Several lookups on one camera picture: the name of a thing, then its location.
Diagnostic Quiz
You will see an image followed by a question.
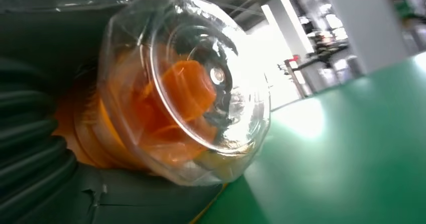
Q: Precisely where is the orange bottle with clear cap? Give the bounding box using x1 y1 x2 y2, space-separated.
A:
53 0 272 187

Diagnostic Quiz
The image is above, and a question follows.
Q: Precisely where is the grey workshop equipment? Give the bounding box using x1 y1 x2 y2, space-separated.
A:
278 33 354 98

